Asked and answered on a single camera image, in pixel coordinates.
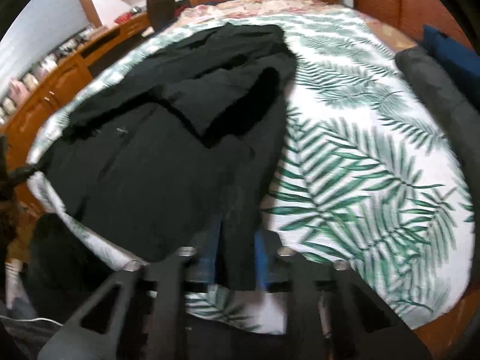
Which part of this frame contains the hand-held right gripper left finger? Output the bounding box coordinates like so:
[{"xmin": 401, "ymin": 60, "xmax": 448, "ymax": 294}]
[{"xmin": 37, "ymin": 217, "xmax": 220, "ymax": 360}]

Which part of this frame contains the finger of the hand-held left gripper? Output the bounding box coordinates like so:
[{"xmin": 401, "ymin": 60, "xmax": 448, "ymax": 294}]
[{"xmin": 7, "ymin": 163, "xmax": 49, "ymax": 186}]

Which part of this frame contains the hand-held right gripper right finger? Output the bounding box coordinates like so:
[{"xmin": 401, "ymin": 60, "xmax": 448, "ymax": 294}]
[{"xmin": 255, "ymin": 232, "xmax": 432, "ymax": 360}]

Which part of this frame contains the black double-breasted coat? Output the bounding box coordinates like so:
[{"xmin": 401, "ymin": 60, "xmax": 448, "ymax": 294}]
[{"xmin": 45, "ymin": 22, "xmax": 301, "ymax": 293}]

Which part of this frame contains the wooden desk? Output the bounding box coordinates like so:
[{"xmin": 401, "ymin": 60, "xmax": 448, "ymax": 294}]
[{"xmin": 0, "ymin": 11, "xmax": 158, "ymax": 211}]

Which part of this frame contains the row of small bottles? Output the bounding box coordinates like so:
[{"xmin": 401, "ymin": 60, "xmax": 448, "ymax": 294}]
[{"xmin": 0, "ymin": 50, "xmax": 66, "ymax": 122}]

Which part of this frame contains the green leaf print blanket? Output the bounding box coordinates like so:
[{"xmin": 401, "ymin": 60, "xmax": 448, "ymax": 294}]
[{"xmin": 28, "ymin": 9, "xmax": 477, "ymax": 334}]

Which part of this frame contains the grey window blind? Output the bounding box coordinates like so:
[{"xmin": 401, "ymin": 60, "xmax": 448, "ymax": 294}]
[{"xmin": 0, "ymin": 0, "xmax": 94, "ymax": 94}]

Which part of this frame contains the dark desk chair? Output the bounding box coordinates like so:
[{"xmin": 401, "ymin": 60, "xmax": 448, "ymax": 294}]
[{"xmin": 146, "ymin": 0, "xmax": 181, "ymax": 32}]

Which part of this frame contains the dark grey folded cloth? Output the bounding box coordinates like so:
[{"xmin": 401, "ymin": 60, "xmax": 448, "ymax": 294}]
[{"xmin": 394, "ymin": 47, "xmax": 480, "ymax": 181}]

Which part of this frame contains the floral blanket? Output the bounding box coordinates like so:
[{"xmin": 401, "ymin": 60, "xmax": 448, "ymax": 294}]
[{"xmin": 176, "ymin": 0, "xmax": 357, "ymax": 21}]

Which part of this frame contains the navy folded cloth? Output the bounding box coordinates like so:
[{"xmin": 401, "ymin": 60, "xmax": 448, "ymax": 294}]
[{"xmin": 422, "ymin": 24, "xmax": 480, "ymax": 91}]

